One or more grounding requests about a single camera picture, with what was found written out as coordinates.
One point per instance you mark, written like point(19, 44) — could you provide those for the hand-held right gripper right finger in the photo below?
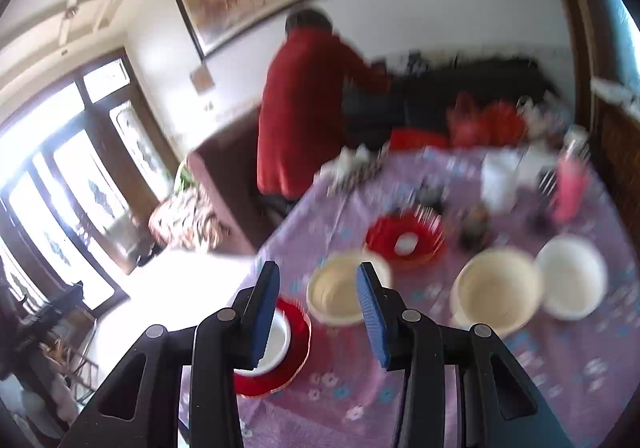
point(372, 318)

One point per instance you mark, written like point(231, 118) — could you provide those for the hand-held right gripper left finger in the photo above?
point(262, 313)

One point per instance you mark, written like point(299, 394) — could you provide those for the cream bowl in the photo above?
point(332, 288)
point(495, 288)

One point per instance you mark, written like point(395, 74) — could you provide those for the small white bowl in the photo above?
point(278, 343)

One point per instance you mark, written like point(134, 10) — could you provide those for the red slotted plate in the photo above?
point(380, 238)

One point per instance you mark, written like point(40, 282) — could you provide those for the small white dish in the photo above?
point(406, 244)

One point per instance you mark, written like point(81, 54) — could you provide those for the purple floral tablecloth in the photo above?
point(345, 398)

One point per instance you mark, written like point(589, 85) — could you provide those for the patterned cushion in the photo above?
point(185, 220)

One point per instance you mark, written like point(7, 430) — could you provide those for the dark red bottle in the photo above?
point(475, 228)

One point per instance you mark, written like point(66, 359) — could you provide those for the brown armchair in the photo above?
point(230, 162)

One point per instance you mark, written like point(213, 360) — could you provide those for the red tray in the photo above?
point(417, 140)

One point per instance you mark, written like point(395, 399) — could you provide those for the white plastic container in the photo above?
point(500, 183)

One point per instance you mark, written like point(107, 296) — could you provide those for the black phone stand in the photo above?
point(547, 183)

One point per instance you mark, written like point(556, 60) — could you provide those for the red bag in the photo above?
point(485, 122)

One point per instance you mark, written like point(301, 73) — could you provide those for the pink bottle with knit sleeve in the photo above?
point(570, 188)

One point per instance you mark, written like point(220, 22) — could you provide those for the glass balcony door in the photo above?
point(75, 167)

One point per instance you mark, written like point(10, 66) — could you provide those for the dark sofa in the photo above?
point(475, 77)

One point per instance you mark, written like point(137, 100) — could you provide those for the wooden cabinet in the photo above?
point(615, 152)

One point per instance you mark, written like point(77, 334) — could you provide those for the white box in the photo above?
point(617, 92)

